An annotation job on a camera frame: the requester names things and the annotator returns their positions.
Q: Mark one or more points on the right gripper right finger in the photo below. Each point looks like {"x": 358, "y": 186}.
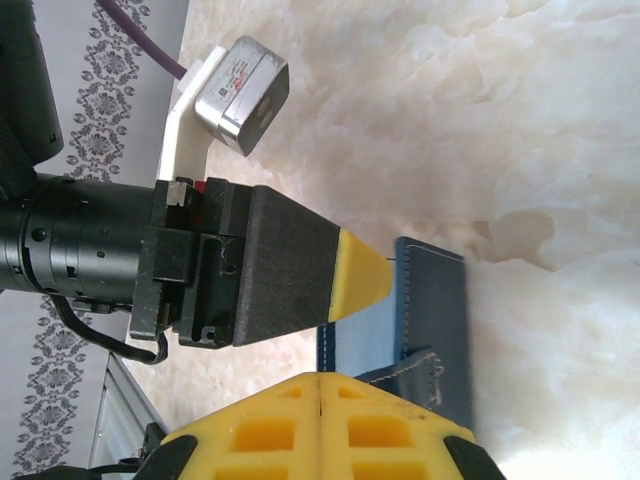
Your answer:
{"x": 380, "y": 440}

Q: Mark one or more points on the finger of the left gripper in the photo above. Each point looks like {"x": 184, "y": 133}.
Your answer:
{"x": 290, "y": 270}

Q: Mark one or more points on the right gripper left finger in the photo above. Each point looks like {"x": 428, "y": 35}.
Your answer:
{"x": 260, "y": 440}

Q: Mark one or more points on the blue leather card holder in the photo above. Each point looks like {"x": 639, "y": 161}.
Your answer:
{"x": 435, "y": 300}

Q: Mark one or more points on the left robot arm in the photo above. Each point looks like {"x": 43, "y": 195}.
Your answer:
{"x": 25, "y": 75}

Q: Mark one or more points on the aluminium side rail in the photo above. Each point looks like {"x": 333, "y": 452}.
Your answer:
{"x": 115, "y": 425}

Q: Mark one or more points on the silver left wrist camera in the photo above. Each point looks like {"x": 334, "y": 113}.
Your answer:
{"x": 240, "y": 90}

